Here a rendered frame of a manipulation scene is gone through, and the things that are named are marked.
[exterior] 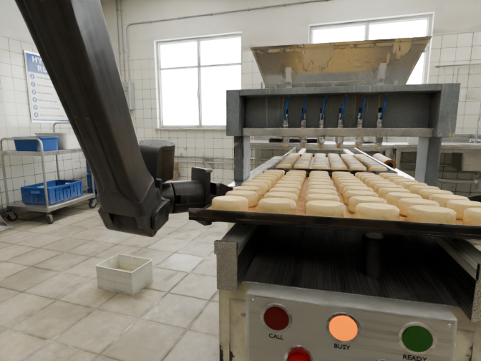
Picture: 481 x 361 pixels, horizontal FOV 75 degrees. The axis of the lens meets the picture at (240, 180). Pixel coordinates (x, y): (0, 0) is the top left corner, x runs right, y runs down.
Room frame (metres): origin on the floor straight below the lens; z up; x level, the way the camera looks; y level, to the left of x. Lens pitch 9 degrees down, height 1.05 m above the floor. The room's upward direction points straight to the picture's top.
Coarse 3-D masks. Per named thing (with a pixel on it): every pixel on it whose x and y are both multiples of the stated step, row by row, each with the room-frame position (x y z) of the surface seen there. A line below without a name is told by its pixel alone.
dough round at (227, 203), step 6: (216, 198) 0.42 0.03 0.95; (222, 198) 0.42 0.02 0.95; (228, 198) 0.42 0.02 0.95; (234, 198) 0.42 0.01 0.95; (240, 198) 0.42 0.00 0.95; (246, 198) 0.42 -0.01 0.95; (216, 204) 0.41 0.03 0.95; (222, 204) 0.40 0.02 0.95; (228, 204) 0.40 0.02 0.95; (234, 204) 0.40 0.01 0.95; (240, 204) 0.40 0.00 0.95; (246, 204) 0.41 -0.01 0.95; (228, 210) 0.40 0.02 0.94; (234, 210) 0.40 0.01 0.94; (240, 210) 0.40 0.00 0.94; (246, 210) 0.41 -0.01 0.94
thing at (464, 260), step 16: (416, 240) 0.52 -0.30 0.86; (432, 240) 0.44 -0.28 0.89; (448, 240) 0.40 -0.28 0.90; (464, 240) 0.40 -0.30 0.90; (432, 256) 0.44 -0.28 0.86; (448, 256) 0.39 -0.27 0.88; (464, 256) 0.35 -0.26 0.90; (480, 256) 0.35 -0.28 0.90; (448, 272) 0.38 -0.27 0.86; (464, 272) 0.34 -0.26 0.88; (480, 272) 0.31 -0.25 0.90; (448, 288) 0.37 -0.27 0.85; (464, 288) 0.34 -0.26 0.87; (480, 288) 0.31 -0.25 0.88; (464, 304) 0.33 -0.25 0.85; (480, 304) 0.31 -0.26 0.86; (480, 320) 0.31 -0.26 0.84
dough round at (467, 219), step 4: (468, 208) 0.37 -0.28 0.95; (472, 208) 0.37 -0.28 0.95; (476, 208) 0.37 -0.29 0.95; (480, 208) 0.37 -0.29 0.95; (464, 212) 0.37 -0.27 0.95; (468, 212) 0.36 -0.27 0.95; (472, 212) 0.35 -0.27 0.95; (476, 212) 0.35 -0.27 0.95; (480, 212) 0.35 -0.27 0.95; (464, 216) 0.37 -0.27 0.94; (468, 216) 0.36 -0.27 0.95; (472, 216) 0.35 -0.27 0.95; (476, 216) 0.35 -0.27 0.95; (480, 216) 0.34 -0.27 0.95; (464, 220) 0.36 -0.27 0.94; (468, 220) 0.35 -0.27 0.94; (472, 220) 0.35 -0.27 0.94; (476, 220) 0.35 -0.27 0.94; (480, 220) 0.34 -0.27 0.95; (464, 224) 0.36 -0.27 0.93; (468, 224) 0.35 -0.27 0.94; (472, 224) 0.35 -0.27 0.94; (476, 224) 0.35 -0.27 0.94; (480, 224) 0.34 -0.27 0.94
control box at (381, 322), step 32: (256, 288) 0.39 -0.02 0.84; (288, 288) 0.39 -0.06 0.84; (256, 320) 0.37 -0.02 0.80; (320, 320) 0.35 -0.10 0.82; (384, 320) 0.33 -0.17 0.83; (416, 320) 0.33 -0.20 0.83; (448, 320) 0.32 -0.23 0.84; (256, 352) 0.37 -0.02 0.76; (288, 352) 0.36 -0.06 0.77; (320, 352) 0.35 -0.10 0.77; (352, 352) 0.34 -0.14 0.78; (384, 352) 0.33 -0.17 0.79; (416, 352) 0.32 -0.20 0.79; (448, 352) 0.32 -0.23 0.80
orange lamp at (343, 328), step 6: (336, 318) 0.34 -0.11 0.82; (342, 318) 0.34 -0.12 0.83; (348, 318) 0.34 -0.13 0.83; (330, 324) 0.35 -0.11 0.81; (336, 324) 0.34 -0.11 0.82; (342, 324) 0.34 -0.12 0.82; (348, 324) 0.34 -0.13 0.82; (354, 324) 0.34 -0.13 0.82; (330, 330) 0.35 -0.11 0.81; (336, 330) 0.34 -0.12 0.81; (342, 330) 0.34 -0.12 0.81; (348, 330) 0.34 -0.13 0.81; (354, 330) 0.34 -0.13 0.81; (336, 336) 0.34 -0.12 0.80; (342, 336) 0.34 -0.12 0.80; (348, 336) 0.34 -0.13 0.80; (354, 336) 0.34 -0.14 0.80
